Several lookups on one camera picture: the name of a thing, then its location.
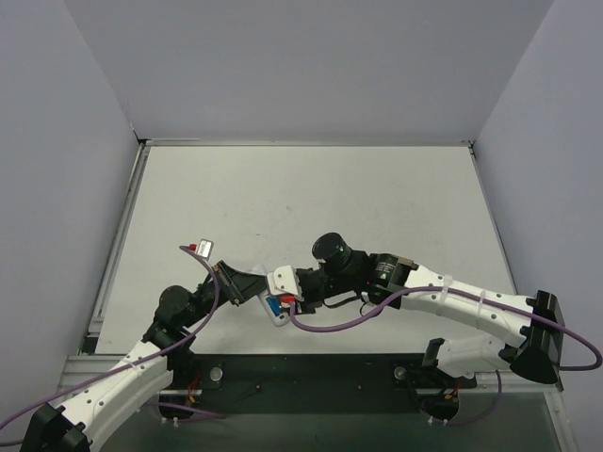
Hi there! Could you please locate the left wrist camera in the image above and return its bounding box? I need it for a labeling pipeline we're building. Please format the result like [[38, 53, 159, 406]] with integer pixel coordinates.
[[185, 239, 214, 260]]

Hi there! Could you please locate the blue battery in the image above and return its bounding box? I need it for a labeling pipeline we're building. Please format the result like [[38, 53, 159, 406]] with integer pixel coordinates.
[[266, 297, 281, 316]]

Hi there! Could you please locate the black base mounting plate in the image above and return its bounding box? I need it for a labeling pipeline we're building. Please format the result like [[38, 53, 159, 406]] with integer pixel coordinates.
[[158, 353, 477, 419]]

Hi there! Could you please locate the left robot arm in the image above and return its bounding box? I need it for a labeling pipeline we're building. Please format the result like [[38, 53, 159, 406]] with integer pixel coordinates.
[[20, 262, 269, 451]]

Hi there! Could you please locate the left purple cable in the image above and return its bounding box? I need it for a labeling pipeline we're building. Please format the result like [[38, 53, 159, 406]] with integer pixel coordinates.
[[0, 244, 227, 448]]

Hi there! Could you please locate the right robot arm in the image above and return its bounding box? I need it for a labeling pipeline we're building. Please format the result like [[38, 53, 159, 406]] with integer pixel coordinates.
[[295, 233, 563, 384]]

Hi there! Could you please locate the white remote control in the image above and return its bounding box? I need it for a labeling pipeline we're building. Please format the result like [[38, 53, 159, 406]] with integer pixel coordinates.
[[251, 264, 290, 328]]

